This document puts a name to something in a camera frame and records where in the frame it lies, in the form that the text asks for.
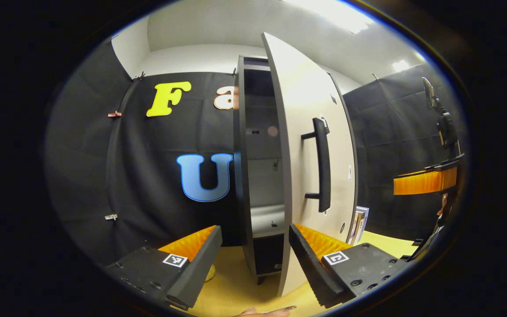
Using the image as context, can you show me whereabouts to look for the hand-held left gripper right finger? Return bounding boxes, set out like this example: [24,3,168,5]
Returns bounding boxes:
[289,223,408,309]

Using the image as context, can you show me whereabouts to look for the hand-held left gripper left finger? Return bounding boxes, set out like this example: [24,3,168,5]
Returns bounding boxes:
[104,225,223,310]

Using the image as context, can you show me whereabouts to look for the grey cabinet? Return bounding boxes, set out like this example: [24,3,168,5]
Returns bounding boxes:
[232,55,291,286]

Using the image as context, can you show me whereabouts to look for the beige cabinet door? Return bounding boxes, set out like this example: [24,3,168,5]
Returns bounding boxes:
[261,32,360,298]

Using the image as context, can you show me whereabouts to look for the black door handle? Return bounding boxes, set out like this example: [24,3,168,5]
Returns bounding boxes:
[301,117,332,213]

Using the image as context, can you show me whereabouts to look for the white cabinet shelf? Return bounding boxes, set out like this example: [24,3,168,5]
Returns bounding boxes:
[250,203,286,239]

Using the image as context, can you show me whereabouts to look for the white blue book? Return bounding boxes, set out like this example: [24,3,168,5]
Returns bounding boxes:
[356,206,370,243]

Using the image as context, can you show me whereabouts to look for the black backdrop cloth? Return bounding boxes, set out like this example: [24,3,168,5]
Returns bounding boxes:
[44,37,467,265]

